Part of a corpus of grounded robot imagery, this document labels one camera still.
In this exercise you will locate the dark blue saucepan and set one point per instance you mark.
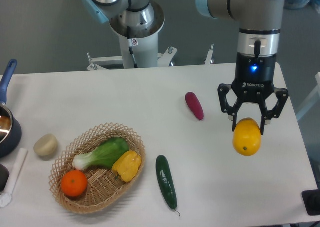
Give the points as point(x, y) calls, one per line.
point(10, 128)

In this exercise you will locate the white rolled cloth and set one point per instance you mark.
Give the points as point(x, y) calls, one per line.
point(7, 195)

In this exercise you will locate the yellow mango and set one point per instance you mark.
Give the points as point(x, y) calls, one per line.
point(247, 137)

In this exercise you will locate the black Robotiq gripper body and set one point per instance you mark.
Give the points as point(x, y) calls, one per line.
point(254, 77)

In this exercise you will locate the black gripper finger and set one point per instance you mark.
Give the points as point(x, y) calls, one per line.
point(282, 96)
point(231, 111)

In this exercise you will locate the black device at edge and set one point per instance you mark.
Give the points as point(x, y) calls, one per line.
point(311, 199)

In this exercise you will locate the orange tangerine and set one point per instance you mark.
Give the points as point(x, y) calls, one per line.
point(74, 183)

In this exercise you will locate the dark round object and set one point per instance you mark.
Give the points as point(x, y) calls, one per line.
point(4, 176)

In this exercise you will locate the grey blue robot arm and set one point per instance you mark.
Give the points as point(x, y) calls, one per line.
point(138, 23)

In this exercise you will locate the dark green cucumber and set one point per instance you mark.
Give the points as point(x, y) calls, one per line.
point(166, 183)

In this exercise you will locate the purple sweet potato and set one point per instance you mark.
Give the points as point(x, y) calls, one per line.
point(194, 105)

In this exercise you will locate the green bok choy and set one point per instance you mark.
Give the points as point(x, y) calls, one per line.
point(103, 156)

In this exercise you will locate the beige potato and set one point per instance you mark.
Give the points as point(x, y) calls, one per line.
point(46, 145)

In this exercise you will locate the yellow bell pepper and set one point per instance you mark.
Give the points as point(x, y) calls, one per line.
point(127, 166)

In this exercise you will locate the white frame at right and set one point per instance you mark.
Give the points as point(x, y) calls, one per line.
point(310, 100)

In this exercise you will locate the woven wicker basket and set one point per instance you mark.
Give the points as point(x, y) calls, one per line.
point(103, 188)

